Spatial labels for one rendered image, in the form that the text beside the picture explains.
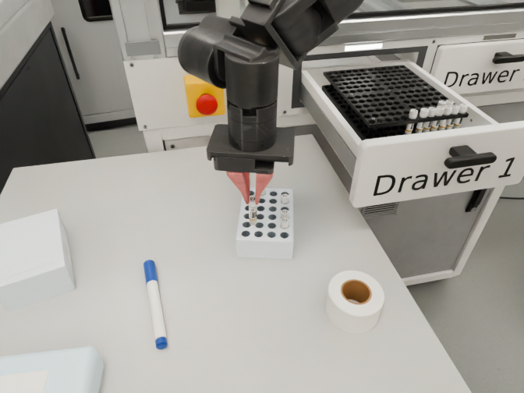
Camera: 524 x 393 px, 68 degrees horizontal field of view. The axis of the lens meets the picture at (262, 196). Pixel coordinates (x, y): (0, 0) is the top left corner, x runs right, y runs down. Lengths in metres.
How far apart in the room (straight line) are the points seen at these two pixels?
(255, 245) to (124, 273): 0.19
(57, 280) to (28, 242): 0.07
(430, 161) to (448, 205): 0.71
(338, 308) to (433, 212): 0.84
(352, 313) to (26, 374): 0.36
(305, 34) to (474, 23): 0.60
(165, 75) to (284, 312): 0.49
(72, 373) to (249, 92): 0.35
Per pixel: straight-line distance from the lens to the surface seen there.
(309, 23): 0.44
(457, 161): 0.58
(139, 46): 0.77
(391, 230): 1.26
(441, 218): 1.34
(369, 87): 0.77
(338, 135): 0.66
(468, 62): 0.99
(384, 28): 0.87
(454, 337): 1.54
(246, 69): 0.40
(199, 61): 0.46
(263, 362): 0.50
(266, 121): 0.43
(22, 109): 1.32
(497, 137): 0.65
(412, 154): 0.58
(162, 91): 0.80
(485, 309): 1.66
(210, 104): 0.74
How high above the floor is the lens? 1.20
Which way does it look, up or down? 40 degrees down
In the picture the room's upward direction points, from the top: straight up
